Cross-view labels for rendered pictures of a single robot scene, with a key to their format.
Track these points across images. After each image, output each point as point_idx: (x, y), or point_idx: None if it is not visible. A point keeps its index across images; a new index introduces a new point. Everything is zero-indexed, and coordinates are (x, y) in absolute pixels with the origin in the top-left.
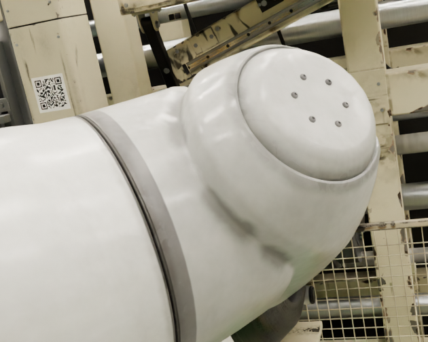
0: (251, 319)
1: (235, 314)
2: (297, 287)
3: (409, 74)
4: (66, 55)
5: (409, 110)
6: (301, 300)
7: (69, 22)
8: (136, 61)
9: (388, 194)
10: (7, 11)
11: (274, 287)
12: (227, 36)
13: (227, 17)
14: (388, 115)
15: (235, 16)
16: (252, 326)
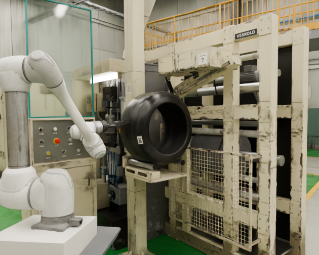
0: (34, 77)
1: (29, 73)
2: (43, 77)
3: (239, 105)
4: (132, 80)
5: (237, 118)
6: (168, 156)
7: (135, 72)
8: None
9: (229, 145)
10: (125, 68)
11: (33, 72)
12: (186, 85)
13: (186, 80)
14: (231, 118)
15: (188, 79)
16: (140, 149)
